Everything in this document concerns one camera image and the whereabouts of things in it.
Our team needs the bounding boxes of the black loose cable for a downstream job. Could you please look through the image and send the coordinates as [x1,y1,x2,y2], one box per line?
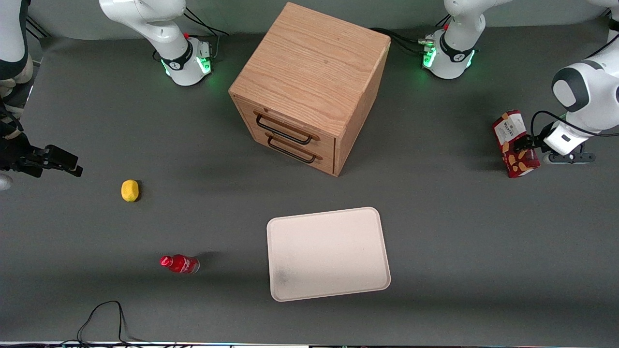
[58,300,146,347]

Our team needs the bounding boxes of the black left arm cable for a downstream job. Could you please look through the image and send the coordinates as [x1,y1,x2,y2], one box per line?
[531,34,619,140]

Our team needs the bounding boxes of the wooden drawer cabinet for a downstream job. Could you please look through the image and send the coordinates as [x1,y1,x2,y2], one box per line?
[228,2,391,177]

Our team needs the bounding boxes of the wooden drawer front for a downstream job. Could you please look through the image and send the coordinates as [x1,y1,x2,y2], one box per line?
[247,128,336,175]
[237,99,337,155]

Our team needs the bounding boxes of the red cookie box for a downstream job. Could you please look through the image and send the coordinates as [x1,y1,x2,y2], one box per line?
[492,110,541,178]

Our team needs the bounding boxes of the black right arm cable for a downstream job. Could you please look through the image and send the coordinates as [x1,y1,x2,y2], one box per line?
[0,102,25,141]

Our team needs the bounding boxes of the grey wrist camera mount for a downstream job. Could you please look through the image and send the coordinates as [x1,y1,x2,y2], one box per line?
[542,151,596,165]

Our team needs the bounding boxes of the red soda bottle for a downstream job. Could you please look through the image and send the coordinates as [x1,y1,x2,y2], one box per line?
[160,254,200,275]

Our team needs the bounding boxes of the black left base cables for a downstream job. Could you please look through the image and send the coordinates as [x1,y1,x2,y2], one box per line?
[370,14,453,57]

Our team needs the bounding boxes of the yellow lemon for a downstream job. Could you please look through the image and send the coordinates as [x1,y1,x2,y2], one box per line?
[121,179,140,203]

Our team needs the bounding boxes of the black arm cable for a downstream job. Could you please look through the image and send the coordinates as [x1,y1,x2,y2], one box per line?
[531,34,619,140]
[0,102,25,141]

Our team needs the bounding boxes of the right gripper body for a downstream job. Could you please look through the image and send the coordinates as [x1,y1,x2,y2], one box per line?
[0,130,33,191]

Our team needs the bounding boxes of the black right base cables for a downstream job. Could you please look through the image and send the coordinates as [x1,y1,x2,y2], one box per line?
[154,7,231,62]

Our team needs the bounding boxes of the black metal drawer handle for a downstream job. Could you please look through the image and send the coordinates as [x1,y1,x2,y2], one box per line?
[255,113,314,145]
[266,135,318,164]

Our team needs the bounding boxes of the beige plastic tray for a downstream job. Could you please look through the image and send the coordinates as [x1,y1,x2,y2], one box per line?
[266,207,391,303]

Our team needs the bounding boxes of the black base cables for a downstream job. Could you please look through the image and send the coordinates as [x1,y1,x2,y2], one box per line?
[154,7,231,62]
[370,14,453,57]

